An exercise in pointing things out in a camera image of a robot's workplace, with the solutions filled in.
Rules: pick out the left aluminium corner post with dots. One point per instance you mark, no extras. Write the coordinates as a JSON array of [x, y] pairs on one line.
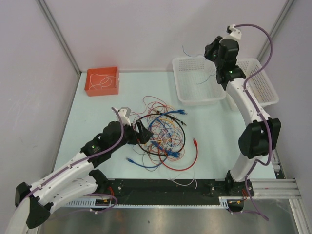
[[43, 6]]

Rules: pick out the right aluminium corner post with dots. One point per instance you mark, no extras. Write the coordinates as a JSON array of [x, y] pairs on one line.
[[277, 26]]

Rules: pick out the aluminium corner post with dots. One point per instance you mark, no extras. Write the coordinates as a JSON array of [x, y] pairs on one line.
[[43, 6], [277, 26]]

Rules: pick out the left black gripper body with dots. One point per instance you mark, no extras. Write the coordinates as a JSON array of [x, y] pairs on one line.
[[129, 136]]

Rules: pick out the left white plastic basket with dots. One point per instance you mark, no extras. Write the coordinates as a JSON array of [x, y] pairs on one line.
[[195, 81]]

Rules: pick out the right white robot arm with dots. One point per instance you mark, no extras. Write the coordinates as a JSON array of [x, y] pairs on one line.
[[260, 136]]

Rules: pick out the right white plastic basket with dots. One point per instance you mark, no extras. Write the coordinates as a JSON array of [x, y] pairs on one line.
[[260, 84]]

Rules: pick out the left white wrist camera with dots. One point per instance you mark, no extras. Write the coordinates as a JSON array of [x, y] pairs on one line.
[[124, 114]]

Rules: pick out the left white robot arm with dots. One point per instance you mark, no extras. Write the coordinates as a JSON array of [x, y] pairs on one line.
[[78, 177]]

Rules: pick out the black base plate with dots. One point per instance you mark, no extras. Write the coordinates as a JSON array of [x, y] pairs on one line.
[[165, 192]]

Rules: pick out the white plastic basket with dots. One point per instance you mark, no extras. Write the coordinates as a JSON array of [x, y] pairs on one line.
[[260, 84], [195, 81]]

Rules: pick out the orange plastic box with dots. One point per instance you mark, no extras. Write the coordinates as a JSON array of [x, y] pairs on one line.
[[102, 81]]

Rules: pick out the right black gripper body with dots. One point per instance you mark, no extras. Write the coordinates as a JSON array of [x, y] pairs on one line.
[[211, 54]]

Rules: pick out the white slotted cable duct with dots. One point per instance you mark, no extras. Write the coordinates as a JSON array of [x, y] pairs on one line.
[[89, 202]]

